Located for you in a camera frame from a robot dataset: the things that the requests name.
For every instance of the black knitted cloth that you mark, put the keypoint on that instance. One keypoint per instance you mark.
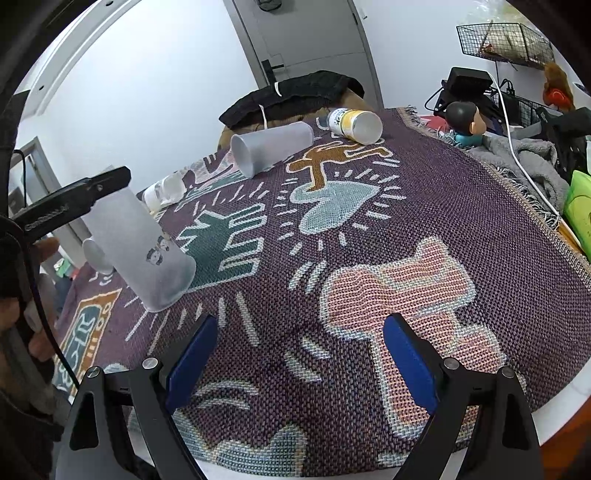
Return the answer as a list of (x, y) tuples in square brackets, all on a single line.
[(295, 94)]

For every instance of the printed woven blanket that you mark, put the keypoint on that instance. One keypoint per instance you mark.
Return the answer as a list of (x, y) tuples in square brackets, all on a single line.
[(369, 240)]

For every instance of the black bag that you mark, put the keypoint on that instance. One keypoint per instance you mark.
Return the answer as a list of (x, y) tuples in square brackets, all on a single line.
[(568, 134)]

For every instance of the grey fluffy towel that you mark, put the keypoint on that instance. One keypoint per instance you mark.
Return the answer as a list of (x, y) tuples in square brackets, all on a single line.
[(531, 161)]

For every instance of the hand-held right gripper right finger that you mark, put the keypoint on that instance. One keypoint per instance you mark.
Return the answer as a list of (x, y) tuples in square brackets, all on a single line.
[(411, 364)]

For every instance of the black box device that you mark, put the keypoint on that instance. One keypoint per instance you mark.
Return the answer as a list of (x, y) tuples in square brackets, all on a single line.
[(468, 81)]

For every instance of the green packet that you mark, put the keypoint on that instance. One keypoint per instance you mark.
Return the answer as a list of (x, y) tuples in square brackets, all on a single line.
[(579, 207)]

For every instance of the black-haired doll figurine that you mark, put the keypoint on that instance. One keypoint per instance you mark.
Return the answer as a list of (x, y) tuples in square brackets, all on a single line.
[(464, 120)]

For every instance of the plain frosted cup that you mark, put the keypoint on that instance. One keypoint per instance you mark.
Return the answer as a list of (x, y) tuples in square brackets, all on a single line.
[(272, 145)]

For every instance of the small clear cup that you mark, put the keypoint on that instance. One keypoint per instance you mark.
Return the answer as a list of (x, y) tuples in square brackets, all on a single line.
[(165, 190)]

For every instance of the orange plush toy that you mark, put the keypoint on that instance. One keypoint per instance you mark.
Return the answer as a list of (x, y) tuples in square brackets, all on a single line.
[(556, 87)]

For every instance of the person's left hand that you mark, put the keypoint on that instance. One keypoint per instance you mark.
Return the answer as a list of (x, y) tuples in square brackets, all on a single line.
[(45, 249)]

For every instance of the grey door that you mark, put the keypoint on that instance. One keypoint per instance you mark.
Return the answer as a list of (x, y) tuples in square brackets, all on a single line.
[(309, 37)]

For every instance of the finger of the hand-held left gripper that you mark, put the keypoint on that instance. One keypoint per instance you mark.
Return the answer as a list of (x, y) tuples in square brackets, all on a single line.
[(78, 194)]

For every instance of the frosted cup with cartoon print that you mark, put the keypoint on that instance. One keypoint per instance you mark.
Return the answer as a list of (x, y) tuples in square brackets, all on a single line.
[(138, 249)]

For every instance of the yellow and white cup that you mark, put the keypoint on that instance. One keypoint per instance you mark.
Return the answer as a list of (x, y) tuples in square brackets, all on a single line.
[(353, 123)]

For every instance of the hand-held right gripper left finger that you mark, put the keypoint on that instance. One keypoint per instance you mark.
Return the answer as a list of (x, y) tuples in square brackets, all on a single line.
[(191, 360)]

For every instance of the small frosted cup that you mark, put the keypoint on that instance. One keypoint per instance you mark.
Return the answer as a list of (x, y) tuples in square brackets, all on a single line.
[(97, 258)]

